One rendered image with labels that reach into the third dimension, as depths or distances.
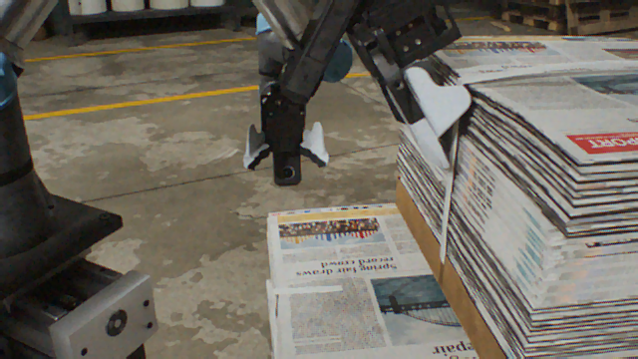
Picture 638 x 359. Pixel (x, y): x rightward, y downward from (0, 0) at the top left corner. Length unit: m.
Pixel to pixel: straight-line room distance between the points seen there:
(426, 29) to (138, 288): 0.47
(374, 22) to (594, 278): 0.26
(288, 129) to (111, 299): 0.38
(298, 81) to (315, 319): 0.24
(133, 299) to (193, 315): 1.21
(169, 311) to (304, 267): 1.36
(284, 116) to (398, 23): 0.44
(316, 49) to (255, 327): 1.47
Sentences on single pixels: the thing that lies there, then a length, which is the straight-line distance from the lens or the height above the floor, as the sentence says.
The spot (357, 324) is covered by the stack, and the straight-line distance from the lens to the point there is 0.59.
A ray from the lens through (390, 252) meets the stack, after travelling 0.70.
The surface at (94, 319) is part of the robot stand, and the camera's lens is 0.73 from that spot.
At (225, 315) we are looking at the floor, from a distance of 1.95.
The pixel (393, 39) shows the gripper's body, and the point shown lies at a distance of 0.51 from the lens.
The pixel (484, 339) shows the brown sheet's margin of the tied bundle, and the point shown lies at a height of 0.87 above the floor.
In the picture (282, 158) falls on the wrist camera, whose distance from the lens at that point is 0.97.
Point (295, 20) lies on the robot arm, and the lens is 0.91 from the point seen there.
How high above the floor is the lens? 1.20
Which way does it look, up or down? 25 degrees down
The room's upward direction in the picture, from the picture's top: straight up
